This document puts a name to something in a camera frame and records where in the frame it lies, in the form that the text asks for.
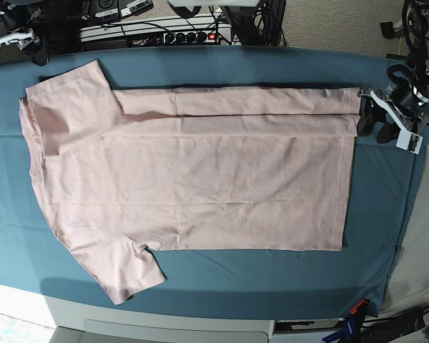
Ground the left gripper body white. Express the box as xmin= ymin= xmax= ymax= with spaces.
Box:
xmin=358 ymin=89 xmax=423 ymax=154

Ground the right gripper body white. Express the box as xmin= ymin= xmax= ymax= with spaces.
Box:
xmin=0 ymin=29 xmax=39 ymax=51

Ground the pink T-shirt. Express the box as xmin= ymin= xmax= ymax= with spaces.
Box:
xmin=19 ymin=61 xmax=360 ymax=304

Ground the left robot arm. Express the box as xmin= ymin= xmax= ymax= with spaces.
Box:
xmin=357 ymin=1 xmax=429 ymax=154

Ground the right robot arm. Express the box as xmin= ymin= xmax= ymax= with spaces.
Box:
xmin=0 ymin=1 xmax=49 ymax=66

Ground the white power strip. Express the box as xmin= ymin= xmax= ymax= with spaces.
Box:
xmin=79 ymin=14 xmax=234 ymax=44

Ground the black power strip bottom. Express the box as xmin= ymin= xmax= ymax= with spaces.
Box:
xmin=359 ymin=309 xmax=425 ymax=343

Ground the orange blue clamp bottom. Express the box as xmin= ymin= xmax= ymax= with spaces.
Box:
xmin=322 ymin=299 xmax=370 ymax=343

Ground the teal table cloth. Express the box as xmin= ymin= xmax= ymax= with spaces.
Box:
xmin=0 ymin=46 xmax=424 ymax=319

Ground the grey drawer cabinet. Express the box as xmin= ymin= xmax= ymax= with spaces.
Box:
xmin=44 ymin=296 xmax=273 ymax=342

